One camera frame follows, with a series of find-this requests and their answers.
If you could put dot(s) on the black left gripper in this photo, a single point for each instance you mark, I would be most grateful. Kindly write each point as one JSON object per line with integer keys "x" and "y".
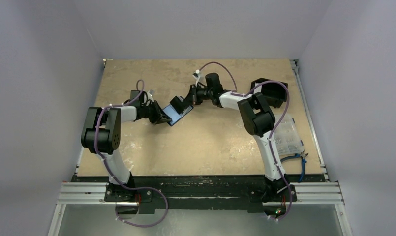
{"x": 163, "y": 118}

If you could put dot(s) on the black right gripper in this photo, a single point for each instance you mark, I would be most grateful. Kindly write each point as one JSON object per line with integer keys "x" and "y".
{"x": 188, "y": 99}

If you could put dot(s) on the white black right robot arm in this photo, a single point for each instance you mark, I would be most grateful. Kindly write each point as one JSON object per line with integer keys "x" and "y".
{"x": 257, "y": 116}

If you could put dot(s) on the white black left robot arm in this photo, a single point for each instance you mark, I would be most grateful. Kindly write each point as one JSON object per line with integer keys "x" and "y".
{"x": 101, "y": 133}

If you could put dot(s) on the clear plastic screw box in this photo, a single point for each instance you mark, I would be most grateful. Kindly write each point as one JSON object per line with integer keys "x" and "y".
{"x": 287, "y": 139}

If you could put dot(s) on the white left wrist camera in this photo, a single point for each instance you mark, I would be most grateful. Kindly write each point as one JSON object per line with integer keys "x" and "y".
{"x": 149, "y": 96}

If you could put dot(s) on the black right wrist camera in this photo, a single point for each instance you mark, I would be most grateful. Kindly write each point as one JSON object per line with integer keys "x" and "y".
{"x": 204, "y": 76}

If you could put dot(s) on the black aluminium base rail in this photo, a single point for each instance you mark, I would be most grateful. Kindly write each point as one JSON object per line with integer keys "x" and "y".
{"x": 248, "y": 193}

